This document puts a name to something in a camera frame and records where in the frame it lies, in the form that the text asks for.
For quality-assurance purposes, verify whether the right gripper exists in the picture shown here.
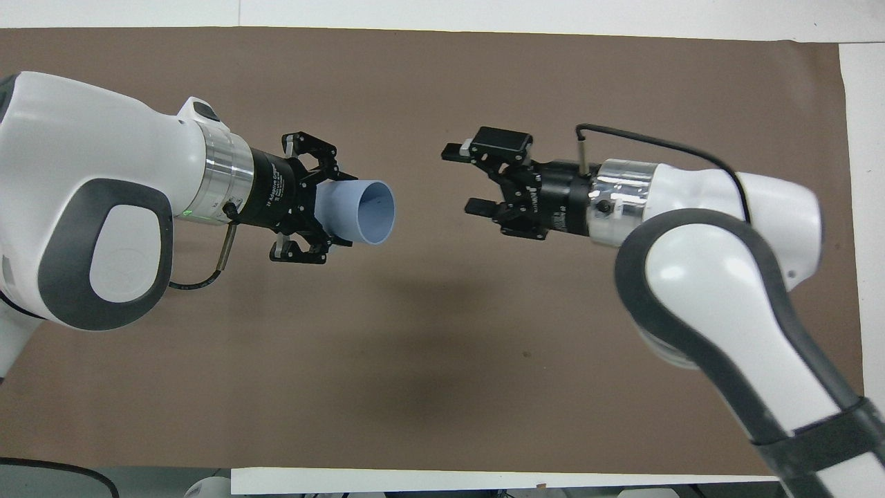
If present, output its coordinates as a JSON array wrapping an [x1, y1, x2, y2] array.
[[442, 126, 593, 241]]

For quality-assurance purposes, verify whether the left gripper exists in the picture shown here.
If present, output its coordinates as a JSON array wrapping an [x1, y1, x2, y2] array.
[[233, 130, 358, 266]]

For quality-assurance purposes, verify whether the light blue cup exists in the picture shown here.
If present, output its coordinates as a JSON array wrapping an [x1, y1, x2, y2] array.
[[315, 178, 397, 246]]

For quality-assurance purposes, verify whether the black cable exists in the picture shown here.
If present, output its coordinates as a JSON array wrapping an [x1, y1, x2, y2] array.
[[168, 203, 240, 292], [575, 123, 753, 225]]

